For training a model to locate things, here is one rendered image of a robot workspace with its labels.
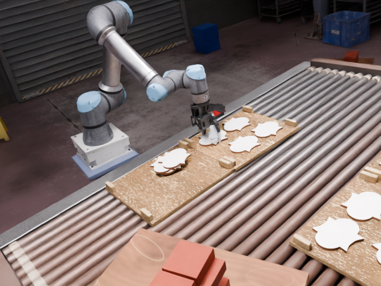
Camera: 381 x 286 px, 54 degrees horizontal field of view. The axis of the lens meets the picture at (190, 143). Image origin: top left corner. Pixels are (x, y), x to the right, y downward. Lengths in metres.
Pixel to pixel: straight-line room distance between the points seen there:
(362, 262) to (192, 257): 0.61
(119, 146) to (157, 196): 0.51
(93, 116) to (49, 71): 4.33
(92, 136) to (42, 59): 4.30
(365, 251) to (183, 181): 0.69
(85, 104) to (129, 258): 0.90
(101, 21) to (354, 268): 1.25
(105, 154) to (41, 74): 4.30
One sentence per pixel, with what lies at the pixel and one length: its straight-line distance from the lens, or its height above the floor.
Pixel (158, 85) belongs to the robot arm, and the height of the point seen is 1.28.
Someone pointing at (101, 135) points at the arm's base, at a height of 1.01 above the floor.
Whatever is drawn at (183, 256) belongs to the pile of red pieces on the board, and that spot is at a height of 1.31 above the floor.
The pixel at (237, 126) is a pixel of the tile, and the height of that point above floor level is 0.95.
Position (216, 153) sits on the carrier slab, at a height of 0.94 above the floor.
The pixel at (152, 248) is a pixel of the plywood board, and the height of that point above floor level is 1.04.
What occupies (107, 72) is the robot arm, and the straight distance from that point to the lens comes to 1.83.
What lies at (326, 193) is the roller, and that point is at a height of 0.92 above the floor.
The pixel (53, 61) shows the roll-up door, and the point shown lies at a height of 0.42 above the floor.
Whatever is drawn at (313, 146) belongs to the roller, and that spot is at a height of 0.92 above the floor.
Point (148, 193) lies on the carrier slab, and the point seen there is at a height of 0.94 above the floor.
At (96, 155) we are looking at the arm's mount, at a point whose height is 0.93.
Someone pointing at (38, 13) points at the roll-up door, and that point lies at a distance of 6.01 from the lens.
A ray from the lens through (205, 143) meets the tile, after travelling 1.69.
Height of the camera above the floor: 1.79
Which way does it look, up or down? 29 degrees down
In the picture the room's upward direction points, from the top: 11 degrees counter-clockwise
